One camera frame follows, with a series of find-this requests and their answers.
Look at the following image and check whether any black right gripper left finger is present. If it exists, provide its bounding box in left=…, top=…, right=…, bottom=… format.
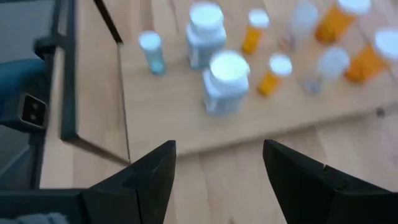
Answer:
left=81, top=139, right=177, bottom=224

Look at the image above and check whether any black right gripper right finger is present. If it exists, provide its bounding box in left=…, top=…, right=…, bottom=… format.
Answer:
left=262, top=139, right=398, bottom=224

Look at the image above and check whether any small orange pill bottle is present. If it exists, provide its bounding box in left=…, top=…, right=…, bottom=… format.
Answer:
left=241, top=8, right=271, bottom=55
left=257, top=53, right=294, bottom=97

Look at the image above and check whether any clear pill bottle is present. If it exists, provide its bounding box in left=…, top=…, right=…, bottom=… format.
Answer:
left=281, top=0, right=320, bottom=52
left=300, top=46, right=351, bottom=96

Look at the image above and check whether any large white supplement bottle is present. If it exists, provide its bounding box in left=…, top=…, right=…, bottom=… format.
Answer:
left=202, top=49, right=251, bottom=118
left=185, top=1, right=227, bottom=71

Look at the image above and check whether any teal pill bottle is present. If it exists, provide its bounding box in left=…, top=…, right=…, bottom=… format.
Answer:
left=138, top=30, right=167, bottom=76

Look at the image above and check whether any large orange pill bottle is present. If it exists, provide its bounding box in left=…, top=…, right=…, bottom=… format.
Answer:
left=314, top=0, right=373, bottom=44
left=344, top=27, right=398, bottom=84

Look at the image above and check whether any wooden tray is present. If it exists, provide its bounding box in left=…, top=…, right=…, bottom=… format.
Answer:
left=92, top=0, right=398, bottom=165

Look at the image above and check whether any dark blue chair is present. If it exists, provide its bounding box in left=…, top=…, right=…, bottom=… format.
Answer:
left=0, top=58, right=47, bottom=125

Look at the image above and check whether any black metal table frame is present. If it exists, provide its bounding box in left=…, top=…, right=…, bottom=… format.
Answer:
left=30, top=0, right=78, bottom=190

